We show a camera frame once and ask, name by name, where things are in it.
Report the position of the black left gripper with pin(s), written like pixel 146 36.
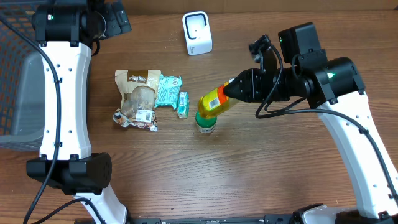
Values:
pixel 119 23

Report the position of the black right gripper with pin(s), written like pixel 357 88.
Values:
pixel 261 85

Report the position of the yellow oil bottle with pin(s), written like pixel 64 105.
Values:
pixel 215 102

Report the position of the green lid jar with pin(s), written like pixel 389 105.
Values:
pixel 205 126

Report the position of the brown snack bag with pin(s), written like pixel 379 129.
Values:
pixel 138 89

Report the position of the teal tissue pack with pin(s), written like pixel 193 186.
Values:
pixel 183 105

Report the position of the teal snack packet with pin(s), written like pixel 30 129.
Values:
pixel 168 91

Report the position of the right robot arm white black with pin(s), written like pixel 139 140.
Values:
pixel 335 91

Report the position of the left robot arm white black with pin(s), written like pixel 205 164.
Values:
pixel 67 35

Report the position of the white barcode scanner stand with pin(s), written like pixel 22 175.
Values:
pixel 197 33

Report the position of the dark grey plastic basket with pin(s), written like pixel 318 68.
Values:
pixel 22 93

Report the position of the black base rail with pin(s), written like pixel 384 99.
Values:
pixel 266 219

